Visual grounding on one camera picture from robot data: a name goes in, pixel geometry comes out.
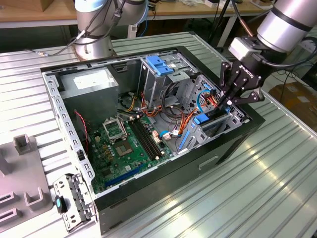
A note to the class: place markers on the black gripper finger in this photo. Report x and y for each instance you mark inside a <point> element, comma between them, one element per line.
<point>225,74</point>
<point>252,96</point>

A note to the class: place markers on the silver disk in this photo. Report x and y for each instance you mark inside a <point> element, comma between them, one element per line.
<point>201,119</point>

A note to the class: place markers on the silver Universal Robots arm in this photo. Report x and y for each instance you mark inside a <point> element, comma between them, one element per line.
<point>280,24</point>

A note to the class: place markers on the grey metal disk bay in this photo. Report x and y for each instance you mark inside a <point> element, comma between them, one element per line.
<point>198,134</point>

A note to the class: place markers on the large brown cardboard box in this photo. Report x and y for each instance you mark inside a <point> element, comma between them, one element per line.
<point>297,104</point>

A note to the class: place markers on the blue plastic drive latch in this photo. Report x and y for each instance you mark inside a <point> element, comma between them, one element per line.
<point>156,64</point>

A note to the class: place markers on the grey metal optical drive cage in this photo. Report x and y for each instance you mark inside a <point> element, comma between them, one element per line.
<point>153,84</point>

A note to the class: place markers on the small white box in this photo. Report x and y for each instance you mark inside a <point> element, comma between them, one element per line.
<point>211,3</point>

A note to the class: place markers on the black RAM slot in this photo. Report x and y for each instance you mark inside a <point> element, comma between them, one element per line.
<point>140,138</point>
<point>150,138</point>
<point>147,138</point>
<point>144,138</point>

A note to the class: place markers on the CPU socket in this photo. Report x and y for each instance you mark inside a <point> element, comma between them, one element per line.
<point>123,148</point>

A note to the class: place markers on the black open PC case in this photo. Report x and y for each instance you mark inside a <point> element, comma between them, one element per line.
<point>161,183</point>

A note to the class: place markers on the grey power supply unit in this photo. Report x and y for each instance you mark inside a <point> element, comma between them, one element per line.
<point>91,99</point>

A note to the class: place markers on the blue expansion slot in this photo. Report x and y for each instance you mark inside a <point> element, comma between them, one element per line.
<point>123,176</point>

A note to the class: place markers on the green motherboard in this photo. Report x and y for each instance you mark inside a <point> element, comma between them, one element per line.
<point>119,171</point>

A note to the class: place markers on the small brown box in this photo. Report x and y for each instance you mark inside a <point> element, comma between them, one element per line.
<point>48,5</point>

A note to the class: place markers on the hinged metal slot retainer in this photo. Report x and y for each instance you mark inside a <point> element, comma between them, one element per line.
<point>60,184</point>

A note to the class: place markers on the grey parts rack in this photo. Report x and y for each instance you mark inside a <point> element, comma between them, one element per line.
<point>24,168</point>

